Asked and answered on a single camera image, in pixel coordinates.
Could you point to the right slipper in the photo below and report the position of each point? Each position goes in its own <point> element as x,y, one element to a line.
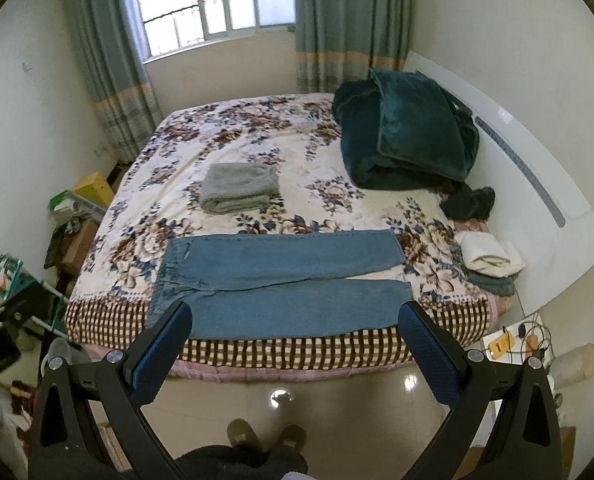
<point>291,439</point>

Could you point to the slipper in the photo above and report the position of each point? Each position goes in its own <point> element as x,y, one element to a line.
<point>291,439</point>
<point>242,436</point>

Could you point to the folded grey towel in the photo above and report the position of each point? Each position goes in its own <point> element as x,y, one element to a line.
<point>237,186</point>

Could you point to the left slipper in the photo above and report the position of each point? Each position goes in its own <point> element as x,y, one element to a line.
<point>242,436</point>

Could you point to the yellow box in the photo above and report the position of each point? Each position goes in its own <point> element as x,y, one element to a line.
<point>94,187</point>

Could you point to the folded cream cloth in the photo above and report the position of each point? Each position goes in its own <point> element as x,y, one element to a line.
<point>484,254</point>

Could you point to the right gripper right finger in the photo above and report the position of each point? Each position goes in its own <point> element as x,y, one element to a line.
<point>525,440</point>

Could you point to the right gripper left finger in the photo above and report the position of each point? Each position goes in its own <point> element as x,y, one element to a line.
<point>65,440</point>

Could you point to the window with white frame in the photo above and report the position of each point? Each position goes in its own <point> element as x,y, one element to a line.
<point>167,26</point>

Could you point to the floral bed blanket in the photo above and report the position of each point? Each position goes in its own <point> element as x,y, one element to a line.
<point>158,198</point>

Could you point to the white headboard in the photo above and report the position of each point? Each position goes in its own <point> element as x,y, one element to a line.
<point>538,207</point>

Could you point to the white bedside table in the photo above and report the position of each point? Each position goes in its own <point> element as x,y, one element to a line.
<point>514,343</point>

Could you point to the blue denim jeans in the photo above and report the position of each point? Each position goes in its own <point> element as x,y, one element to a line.
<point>248,287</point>

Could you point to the black sock pile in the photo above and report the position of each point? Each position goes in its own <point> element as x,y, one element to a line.
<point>469,204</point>

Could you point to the dark green plush blanket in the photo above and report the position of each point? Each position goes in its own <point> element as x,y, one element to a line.
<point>401,131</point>

